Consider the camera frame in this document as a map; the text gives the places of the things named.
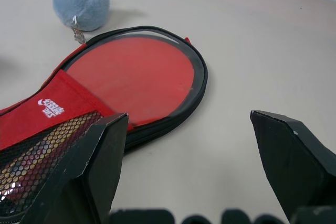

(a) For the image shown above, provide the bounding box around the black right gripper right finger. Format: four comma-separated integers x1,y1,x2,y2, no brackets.
249,110,336,223

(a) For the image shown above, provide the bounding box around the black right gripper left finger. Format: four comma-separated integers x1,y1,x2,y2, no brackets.
22,113,129,224

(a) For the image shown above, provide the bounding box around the red black paddle case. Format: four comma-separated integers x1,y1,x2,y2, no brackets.
0,25,208,224

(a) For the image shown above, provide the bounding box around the red table tennis paddle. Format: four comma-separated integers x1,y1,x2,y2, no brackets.
64,39,194,127

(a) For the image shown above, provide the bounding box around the grey plush ball toy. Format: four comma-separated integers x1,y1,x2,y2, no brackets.
53,0,116,31

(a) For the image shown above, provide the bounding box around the silver keychain clasp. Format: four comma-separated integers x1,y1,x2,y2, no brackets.
70,16,87,44

